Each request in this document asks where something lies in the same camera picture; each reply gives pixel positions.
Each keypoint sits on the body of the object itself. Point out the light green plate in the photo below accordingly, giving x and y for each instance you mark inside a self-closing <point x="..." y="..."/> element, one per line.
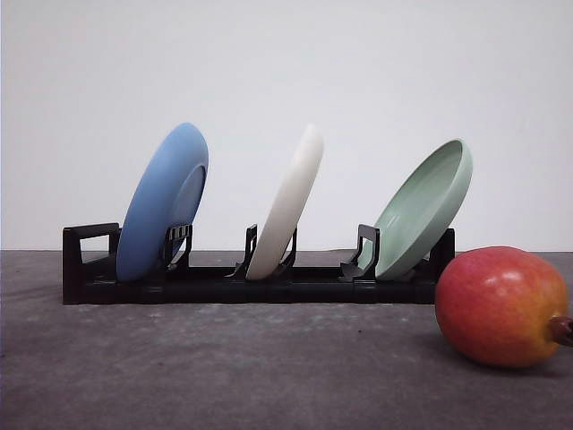
<point x="421" y="208"/>

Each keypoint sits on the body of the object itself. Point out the black plastic dish rack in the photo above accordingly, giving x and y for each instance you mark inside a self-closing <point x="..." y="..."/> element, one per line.
<point x="91" y="255"/>

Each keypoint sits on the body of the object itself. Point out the blue plate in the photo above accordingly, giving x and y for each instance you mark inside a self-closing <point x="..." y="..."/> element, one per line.
<point x="168" y="196"/>

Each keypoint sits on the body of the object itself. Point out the red pomegranate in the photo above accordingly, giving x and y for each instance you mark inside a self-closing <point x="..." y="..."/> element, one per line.
<point x="503" y="306"/>

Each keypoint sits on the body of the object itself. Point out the white plate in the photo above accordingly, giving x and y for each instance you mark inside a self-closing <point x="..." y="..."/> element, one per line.
<point x="278" y="225"/>

